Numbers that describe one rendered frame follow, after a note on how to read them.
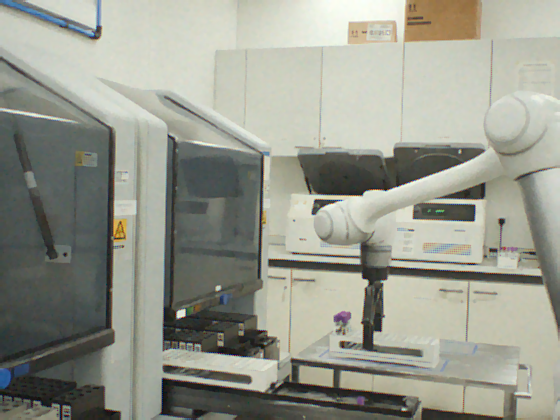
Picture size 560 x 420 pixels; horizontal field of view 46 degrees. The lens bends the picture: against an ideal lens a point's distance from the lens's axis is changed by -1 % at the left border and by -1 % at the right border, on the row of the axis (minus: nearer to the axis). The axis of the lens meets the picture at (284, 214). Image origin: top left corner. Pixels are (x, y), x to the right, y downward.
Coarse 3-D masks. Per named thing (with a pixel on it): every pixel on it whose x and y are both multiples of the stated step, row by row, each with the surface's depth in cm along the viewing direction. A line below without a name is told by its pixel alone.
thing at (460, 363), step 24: (312, 360) 185; (336, 360) 185; (360, 360) 186; (456, 360) 189; (480, 360) 189; (504, 360) 190; (336, 384) 227; (456, 384) 171; (480, 384) 169; (504, 384) 167; (528, 384) 180; (504, 408) 167
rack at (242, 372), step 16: (176, 352) 171; (192, 352) 172; (176, 368) 170; (192, 368) 170; (208, 368) 160; (224, 368) 159; (240, 368) 158; (256, 368) 158; (272, 368) 161; (224, 384) 159; (240, 384) 158; (256, 384) 156
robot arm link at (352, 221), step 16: (480, 160) 163; (496, 160) 159; (432, 176) 167; (448, 176) 165; (464, 176) 164; (480, 176) 163; (496, 176) 162; (384, 192) 169; (400, 192) 167; (416, 192) 166; (432, 192) 166; (448, 192) 166; (336, 208) 171; (352, 208) 171; (368, 208) 169; (384, 208) 167; (400, 208) 168; (320, 224) 172; (336, 224) 169; (352, 224) 170; (368, 224) 171; (336, 240) 172; (352, 240) 174
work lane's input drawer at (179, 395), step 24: (168, 384) 163; (192, 384) 161; (288, 384) 165; (312, 384) 163; (192, 408) 160; (216, 408) 158; (240, 408) 156; (264, 408) 154; (288, 408) 152; (312, 408) 150; (336, 408) 149; (360, 408) 148; (384, 408) 146; (408, 408) 146
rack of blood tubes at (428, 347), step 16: (336, 336) 188; (352, 336) 187; (384, 336) 190; (400, 336) 190; (416, 336) 190; (336, 352) 189; (352, 352) 187; (368, 352) 185; (384, 352) 193; (400, 352) 192; (416, 352) 190; (432, 352) 179
